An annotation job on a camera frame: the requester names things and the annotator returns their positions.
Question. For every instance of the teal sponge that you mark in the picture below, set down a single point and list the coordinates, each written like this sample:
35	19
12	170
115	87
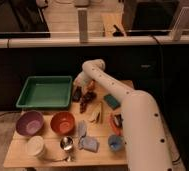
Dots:
111	101

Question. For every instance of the orange fruit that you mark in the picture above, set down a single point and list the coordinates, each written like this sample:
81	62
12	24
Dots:
91	85

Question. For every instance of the purple bowl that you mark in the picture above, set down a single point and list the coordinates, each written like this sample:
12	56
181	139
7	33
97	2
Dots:
29	123

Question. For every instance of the orange handled brush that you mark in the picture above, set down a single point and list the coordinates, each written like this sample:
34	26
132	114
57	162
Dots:
115	125

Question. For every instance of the blue cloth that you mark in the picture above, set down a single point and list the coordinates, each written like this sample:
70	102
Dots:
86	142

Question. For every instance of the blue small cup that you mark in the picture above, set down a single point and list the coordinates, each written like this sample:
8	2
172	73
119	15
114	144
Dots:
115	143

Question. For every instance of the green plastic tray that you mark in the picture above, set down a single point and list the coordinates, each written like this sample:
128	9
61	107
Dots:
46	92

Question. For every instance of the wooden board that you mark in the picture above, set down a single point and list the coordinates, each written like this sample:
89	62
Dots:
17	157

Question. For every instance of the dark grape bunch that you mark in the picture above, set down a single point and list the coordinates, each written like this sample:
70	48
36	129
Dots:
85	100

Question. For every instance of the white cup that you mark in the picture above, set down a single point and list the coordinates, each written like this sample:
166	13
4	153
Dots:
35	146

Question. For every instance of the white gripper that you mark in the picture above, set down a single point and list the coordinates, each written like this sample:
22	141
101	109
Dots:
82	80

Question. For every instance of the banana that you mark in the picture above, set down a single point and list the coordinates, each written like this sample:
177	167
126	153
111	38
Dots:
96	115

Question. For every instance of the metal measuring cup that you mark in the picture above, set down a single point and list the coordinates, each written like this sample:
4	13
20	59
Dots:
67	145

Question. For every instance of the orange bowl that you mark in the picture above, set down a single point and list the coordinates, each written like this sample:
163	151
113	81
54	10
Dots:
63	123

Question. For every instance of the black eraser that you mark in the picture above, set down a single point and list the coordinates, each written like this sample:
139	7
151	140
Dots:
77	94

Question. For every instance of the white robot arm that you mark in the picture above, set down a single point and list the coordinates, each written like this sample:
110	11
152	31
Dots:
146	145

